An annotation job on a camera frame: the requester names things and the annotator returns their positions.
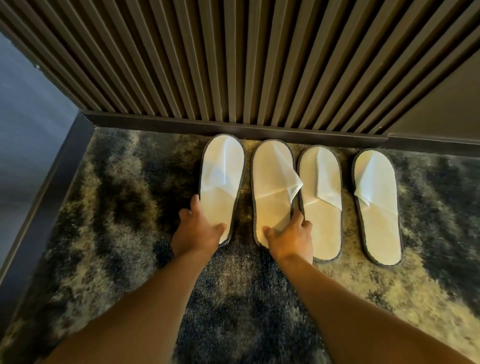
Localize person's right hand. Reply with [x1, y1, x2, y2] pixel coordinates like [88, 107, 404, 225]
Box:
[262, 209, 314, 265]

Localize person's left hand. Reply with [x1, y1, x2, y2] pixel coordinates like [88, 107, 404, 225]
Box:
[170, 194, 228, 260]

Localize white slipper with lifted strap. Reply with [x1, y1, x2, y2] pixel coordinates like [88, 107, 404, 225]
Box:
[250, 139, 304, 250]

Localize white disposable slipper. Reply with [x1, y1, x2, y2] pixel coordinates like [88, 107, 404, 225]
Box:
[297, 145, 343, 263]
[197, 134, 246, 248]
[351, 149, 404, 268]

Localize person's left forearm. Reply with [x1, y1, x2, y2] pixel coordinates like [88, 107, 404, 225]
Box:
[40, 252, 213, 364]

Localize person's right forearm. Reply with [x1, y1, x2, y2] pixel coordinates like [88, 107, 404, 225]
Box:
[274, 254, 467, 364]

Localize dark baseboard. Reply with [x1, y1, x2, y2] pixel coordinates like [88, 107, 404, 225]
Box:
[80, 110, 480, 158]

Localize dark slatted wood panel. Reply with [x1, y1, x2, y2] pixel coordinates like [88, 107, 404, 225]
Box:
[0, 0, 480, 136]

